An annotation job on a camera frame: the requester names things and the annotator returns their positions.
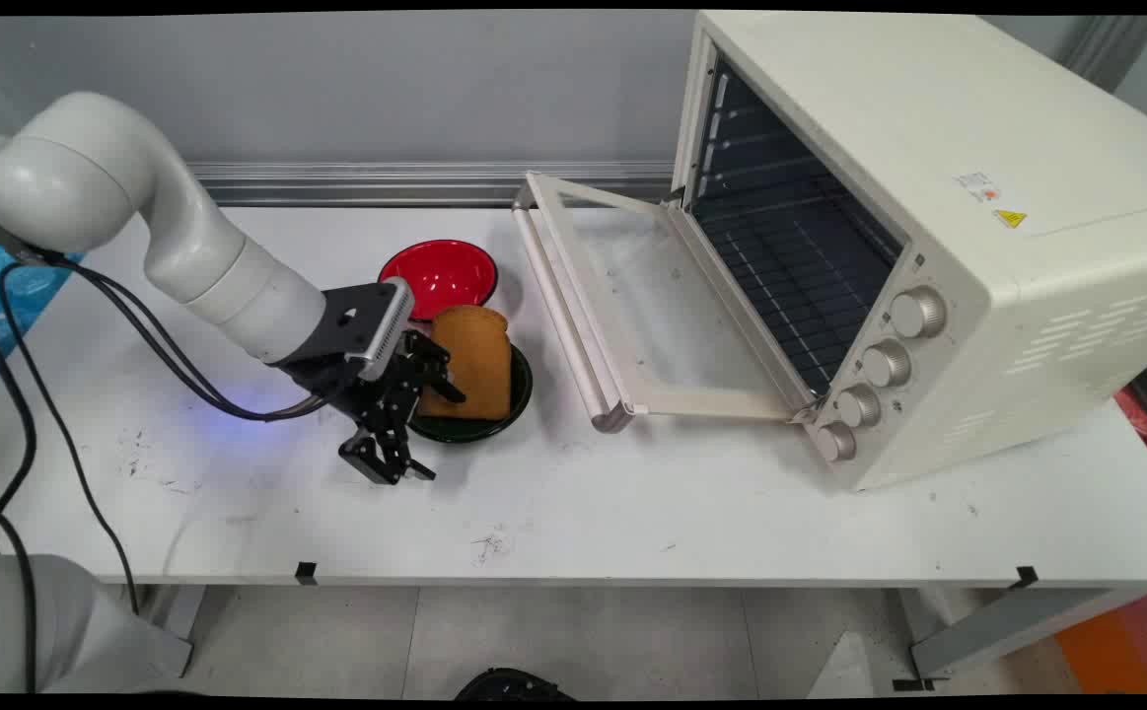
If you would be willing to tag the slice of toast bread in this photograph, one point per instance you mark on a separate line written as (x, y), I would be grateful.
(479, 365)

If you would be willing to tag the dark green bowl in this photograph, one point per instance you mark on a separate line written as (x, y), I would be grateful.
(519, 394)

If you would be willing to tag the aluminium corner post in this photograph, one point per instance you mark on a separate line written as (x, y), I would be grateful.
(1111, 49)

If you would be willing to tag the orange box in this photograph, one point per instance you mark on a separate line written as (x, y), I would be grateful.
(1120, 646)

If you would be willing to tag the blue plastic bag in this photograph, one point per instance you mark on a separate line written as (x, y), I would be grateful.
(16, 296)

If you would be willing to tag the white label sticker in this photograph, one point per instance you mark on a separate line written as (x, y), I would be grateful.
(977, 185)

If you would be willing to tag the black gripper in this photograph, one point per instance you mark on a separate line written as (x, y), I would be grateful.
(376, 394)

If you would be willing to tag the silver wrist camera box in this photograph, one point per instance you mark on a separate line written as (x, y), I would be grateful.
(388, 330)

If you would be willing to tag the silver oven knob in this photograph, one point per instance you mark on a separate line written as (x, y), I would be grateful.
(918, 313)
(836, 441)
(887, 363)
(859, 405)

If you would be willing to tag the aluminium wall rail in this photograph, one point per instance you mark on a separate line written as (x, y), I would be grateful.
(415, 183)

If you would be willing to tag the yellow warning sticker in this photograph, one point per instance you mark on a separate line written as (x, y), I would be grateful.
(1010, 218)

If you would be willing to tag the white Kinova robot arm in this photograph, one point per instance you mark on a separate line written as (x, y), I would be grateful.
(188, 247)

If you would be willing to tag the black tape piece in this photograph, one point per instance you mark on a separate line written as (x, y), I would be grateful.
(306, 572)
(1027, 576)

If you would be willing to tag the grey table leg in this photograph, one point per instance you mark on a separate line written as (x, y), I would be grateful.
(1007, 631)

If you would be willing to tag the glass oven door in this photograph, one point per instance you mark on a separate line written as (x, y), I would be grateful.
(652, 296)

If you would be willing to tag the red bowl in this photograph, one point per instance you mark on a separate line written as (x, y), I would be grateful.
(440, 276)

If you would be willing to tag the red patterned bag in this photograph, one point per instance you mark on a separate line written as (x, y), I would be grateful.
(1145, 424)

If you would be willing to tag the metal oven rack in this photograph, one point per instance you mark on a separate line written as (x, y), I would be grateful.
(790, 266)

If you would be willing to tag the black round object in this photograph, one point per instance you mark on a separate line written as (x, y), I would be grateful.
(514, 685)

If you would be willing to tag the cream toaster oven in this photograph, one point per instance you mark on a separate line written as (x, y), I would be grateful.
(977, 247)

